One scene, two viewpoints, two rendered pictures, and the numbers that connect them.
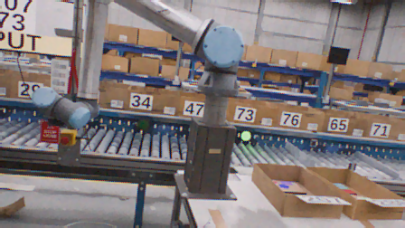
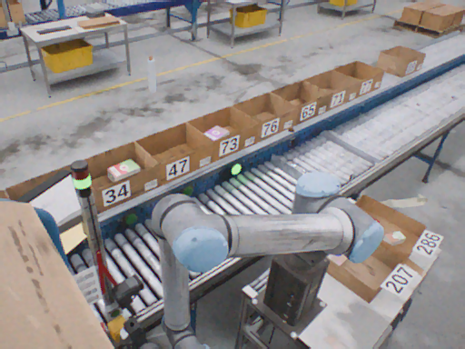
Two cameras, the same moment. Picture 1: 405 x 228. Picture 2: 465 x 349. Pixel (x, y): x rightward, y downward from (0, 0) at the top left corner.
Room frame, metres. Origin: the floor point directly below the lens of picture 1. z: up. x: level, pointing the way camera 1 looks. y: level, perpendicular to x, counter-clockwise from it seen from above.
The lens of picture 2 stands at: (0.75, 0.81, 2.32)
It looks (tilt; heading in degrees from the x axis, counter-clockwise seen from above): 36 degrees down; 332
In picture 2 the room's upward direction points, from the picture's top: straight up
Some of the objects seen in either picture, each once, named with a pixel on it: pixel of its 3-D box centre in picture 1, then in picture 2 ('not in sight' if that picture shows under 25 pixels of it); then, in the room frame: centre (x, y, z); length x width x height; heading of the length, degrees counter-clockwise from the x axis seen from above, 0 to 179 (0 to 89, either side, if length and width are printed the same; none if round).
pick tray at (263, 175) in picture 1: (293, 187); (352, 258); (1.45, -0.50, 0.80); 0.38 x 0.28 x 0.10; 13
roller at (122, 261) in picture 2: (116, 143); (128, 270); (1.97, 0.52, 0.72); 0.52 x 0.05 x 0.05; 9
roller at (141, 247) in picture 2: (136, 146); (150, 259); (1.99, 0.40, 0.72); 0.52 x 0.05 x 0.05; 9
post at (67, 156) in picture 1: (73, 87); (104, 282); (1.67, 0.69, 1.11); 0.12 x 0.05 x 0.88; 99
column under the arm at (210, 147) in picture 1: (208, 155); (294, 283); (1.42, -0.06, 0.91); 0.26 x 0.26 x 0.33; 14
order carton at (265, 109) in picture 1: (248, 111); (222, 133); (2.57, -0.39, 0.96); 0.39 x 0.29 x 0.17; 98
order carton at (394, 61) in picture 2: not in sight; (400, 61); (2.92, -2.71, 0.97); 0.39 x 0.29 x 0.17; 99
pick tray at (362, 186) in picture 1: (350, 191); (381, 228); (1.53, -0.81, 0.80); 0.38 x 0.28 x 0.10; 17
